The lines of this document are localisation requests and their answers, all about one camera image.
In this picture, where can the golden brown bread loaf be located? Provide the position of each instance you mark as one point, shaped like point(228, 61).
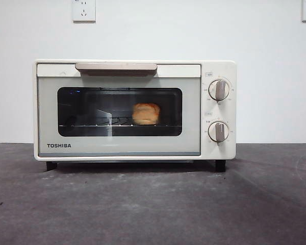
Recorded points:
point(146, 114)

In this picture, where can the white Toshiba toaster oven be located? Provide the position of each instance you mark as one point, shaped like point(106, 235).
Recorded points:
point(219, 69)

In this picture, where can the round white oven knob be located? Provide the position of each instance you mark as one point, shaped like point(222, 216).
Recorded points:
point(218, 131)
point(219, 89)

